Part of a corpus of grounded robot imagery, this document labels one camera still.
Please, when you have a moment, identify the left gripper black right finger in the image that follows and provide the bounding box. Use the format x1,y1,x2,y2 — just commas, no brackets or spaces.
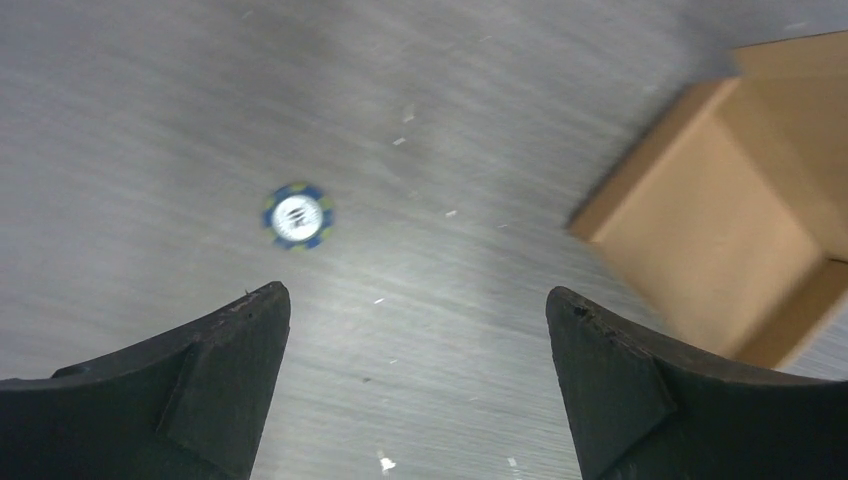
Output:
546,287,847,479

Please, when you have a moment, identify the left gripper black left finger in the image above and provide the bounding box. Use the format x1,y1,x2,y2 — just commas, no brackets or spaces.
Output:
1,281,291,479

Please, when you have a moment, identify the brown cardboard box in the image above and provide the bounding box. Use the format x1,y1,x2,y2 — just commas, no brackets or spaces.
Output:
569,31,847,368

